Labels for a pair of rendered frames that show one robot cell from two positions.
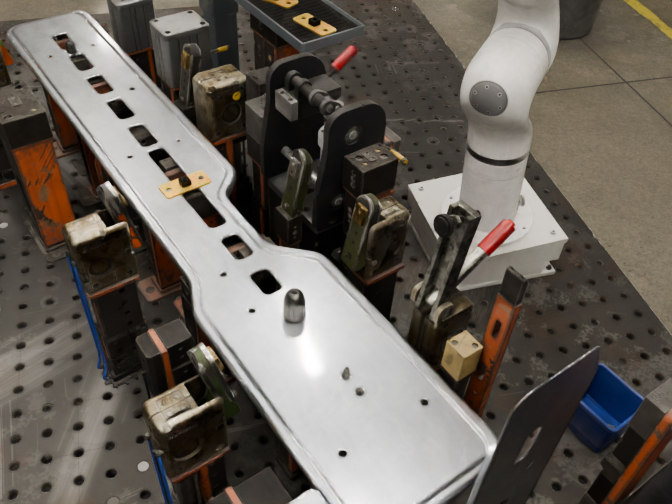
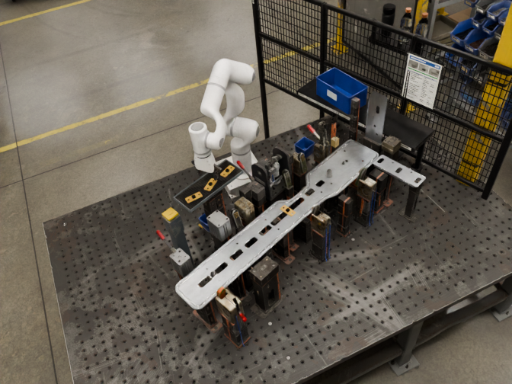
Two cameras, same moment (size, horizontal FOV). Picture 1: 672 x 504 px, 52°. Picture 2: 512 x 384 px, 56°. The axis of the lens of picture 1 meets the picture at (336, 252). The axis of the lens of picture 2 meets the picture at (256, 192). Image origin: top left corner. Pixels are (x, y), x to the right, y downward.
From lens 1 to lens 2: 2.47 m
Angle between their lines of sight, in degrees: 60
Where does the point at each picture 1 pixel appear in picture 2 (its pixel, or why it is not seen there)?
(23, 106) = (266, 263)
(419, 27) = (86, 211)
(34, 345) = (324, 283)
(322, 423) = (357, 164)
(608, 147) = (81, 188)
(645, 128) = (66, 174)
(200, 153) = (270, 212)
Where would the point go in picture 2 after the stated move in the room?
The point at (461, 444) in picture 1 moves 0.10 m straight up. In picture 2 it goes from (352, 144) to (353, 131)
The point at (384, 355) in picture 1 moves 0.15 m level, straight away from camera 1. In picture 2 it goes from (334, 158) to (308, 159)
